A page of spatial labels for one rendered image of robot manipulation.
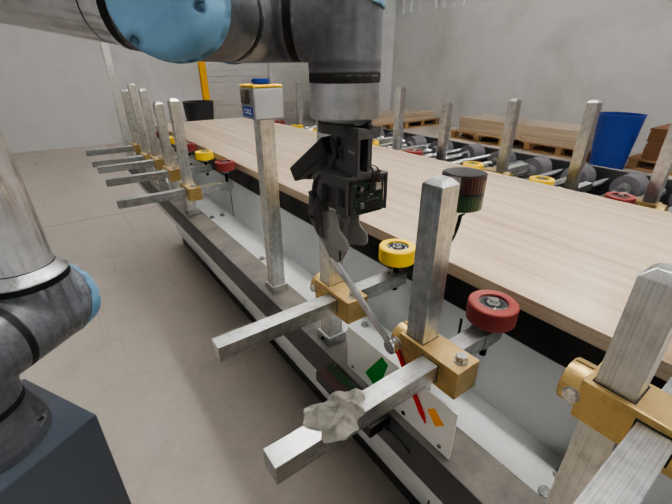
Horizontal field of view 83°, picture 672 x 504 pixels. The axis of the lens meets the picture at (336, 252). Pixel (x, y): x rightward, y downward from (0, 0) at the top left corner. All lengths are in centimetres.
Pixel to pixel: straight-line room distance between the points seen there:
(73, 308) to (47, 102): 715
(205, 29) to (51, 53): 765
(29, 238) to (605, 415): 94
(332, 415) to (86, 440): 63
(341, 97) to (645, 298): 36
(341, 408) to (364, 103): 37
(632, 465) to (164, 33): 53
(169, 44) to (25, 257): 63
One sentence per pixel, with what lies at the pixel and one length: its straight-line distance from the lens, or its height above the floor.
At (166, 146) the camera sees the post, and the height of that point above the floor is 94.
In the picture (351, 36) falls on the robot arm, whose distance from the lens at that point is 48.
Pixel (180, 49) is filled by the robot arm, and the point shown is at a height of 127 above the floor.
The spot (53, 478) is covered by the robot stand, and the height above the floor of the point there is 54.
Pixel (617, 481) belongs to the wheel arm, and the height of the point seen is 96.
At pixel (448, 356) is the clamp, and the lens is 60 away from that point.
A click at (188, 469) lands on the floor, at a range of 160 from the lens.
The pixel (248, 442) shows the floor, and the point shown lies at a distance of 161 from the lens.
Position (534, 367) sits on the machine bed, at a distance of 80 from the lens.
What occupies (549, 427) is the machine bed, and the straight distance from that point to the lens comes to 85.
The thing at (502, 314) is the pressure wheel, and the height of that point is 91.
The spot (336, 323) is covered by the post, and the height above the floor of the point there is 75.
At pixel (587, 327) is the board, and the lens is 70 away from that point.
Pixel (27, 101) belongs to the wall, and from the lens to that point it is 803.
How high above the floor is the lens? 126
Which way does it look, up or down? 26 degrees down
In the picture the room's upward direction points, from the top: straight up
